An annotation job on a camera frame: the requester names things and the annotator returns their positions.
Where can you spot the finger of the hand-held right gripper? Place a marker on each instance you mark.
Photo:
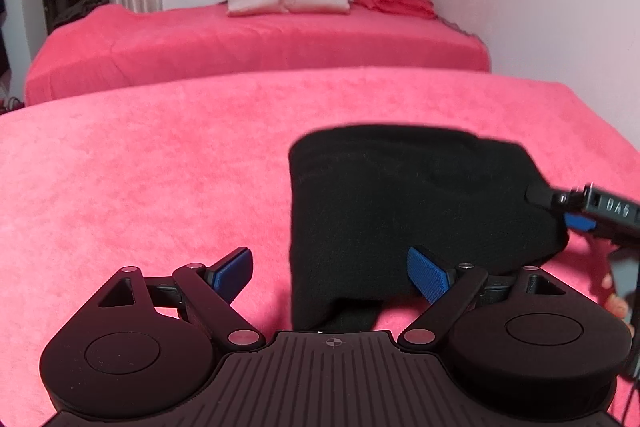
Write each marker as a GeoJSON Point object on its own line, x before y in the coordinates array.
{"type": "Point", "coordinates": [580, 223]}
{"type": "Point", "coordinates": [552, 197]}

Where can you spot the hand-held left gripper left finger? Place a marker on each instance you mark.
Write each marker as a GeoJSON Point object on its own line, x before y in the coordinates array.
{"type": "Point", "coordinates": [232, 274]}

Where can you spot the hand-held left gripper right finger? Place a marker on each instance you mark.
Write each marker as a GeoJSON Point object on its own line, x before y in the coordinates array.
{"type": "Point", "coordinates": [427, 277]}

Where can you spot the black pants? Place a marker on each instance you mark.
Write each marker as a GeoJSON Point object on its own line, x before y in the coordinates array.
{"type": "Point", "coordinates": [395, 207]}

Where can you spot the person's right hand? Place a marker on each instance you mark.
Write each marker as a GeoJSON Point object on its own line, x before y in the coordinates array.
{"type": "Point", "coordinates": [616, 302]}

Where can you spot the pink bed blanket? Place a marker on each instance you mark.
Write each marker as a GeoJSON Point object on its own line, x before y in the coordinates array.
{"type": "Point", "coordinates": [150, 177]}

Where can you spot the pink covered bed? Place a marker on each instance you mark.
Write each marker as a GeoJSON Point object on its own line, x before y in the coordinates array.
{"type": "Point", "coordinates": [250, 47]}

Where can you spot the pale pink pillow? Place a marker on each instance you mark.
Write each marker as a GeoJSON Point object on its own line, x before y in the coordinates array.
{"type": "Point", "coordinates": [287, 2]}

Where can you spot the hanging dark clothes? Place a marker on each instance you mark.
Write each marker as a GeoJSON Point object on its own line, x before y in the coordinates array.
{"type": "Point", "coordinates": [3, 27]}

